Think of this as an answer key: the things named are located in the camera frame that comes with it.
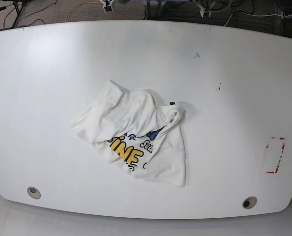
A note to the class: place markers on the white printed t-shirt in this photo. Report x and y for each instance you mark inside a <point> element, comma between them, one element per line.
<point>135,134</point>

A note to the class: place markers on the left table cable grommet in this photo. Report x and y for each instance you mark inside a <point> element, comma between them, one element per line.
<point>34,193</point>

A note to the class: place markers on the right table cable grommet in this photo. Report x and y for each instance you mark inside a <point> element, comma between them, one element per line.
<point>249,202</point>

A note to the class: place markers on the red tape rectangle marking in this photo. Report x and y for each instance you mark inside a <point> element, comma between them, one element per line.
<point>273,154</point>

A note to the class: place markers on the black tripod stand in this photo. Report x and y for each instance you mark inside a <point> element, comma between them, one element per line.
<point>19,6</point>

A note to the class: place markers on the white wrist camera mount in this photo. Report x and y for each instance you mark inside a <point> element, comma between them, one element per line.
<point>108,5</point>
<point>207,7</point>

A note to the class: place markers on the table cable grommet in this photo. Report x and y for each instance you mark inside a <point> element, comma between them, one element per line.
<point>249,202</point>
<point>34,193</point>

